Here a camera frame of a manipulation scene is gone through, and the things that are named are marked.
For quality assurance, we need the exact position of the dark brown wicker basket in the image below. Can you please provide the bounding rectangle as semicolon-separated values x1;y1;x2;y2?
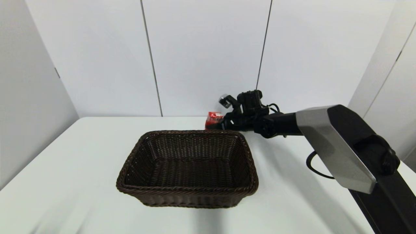
116;130;259;209

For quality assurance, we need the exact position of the small red snack packet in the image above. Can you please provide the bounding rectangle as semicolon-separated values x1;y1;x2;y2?
205;111;225;130

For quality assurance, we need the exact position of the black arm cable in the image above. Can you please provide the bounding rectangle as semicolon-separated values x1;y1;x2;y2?
306;151;336;180

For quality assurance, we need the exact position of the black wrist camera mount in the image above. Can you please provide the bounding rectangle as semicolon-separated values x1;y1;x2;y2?
219;90;263;115

